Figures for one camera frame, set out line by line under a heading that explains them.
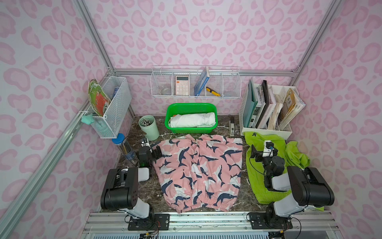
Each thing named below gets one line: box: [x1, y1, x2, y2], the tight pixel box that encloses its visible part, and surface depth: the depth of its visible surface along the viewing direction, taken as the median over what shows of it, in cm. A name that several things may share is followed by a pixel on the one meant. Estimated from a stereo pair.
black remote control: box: [228, 116, 235, 137], surface depth 109 cm
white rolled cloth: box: [168, 112, 217, 128], surface depth 104 cm
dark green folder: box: [243, 79, 259, 128], surface depth 95 cm
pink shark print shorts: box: [154, 134, 244, 214], surface depth 90 cm
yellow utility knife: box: [205, 86, 221, 97], surface depth 100 cm
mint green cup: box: [138, 115, 160, 141], surface depth 100 cm
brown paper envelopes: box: [279, 88, 306, 131], surface depth 97 cm
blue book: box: [193, 66, 210, 97], surface depth 90 cm
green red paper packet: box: [88, 78, 111, 117], surface depth 74 cm
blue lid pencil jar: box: [111, 132, 136, 161], surface depth 87 cm
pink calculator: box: [175, 75, 190, 96], surface depth 97 cm
